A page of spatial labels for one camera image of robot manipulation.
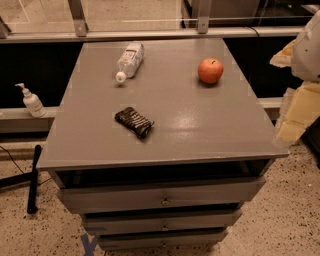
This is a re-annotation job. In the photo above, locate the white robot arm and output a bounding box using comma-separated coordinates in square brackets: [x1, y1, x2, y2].
[270, 10, 320, 145]

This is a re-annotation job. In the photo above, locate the black floor cable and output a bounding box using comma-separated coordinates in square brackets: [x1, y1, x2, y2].
[0, 145, 53, 188]

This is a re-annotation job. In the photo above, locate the bottom grey drawer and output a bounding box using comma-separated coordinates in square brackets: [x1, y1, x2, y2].
[98, 228, 227, 250]

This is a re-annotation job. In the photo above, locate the white pump soap bottle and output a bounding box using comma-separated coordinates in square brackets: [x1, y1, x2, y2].
[16, 83, 46, 118]

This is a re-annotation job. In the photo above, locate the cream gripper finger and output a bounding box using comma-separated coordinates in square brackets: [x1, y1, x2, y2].
[270, 40, 295, 68]
[275, 81, 320, 144]

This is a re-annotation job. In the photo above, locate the middle grey drawer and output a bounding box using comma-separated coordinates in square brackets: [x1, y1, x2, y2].
[82, 210, 242, 235]

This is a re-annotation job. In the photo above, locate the clear plastic water bottle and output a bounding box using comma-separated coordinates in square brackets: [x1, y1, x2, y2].
[116, 41, 144, 83]

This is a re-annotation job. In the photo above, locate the top grey drawer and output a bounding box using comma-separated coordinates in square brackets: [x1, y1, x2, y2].
[57, 176, 266, 214]

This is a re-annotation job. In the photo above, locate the black rxbar chocolate wrapper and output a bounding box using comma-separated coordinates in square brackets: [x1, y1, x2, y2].
[115, 107, 154, 139]

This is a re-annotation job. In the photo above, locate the grey metal railing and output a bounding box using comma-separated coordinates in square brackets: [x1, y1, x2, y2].
[0, 0, 320, 43]

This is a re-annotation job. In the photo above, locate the grey drawer cabinet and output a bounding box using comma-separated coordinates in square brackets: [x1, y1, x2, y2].
[36, 37, 290, 252]

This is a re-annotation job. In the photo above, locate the grey drawer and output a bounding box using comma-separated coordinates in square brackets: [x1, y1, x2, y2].
[98, 228, 227, 250]
[82, 210, 242, 235]
[57, 176, 266, 214]

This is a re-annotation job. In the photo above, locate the black stand leg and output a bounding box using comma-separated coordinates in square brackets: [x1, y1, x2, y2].
[0, 145, 42, 214]

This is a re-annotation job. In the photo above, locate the red apple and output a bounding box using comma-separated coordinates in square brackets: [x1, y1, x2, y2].
[198, 58, 224, 84]

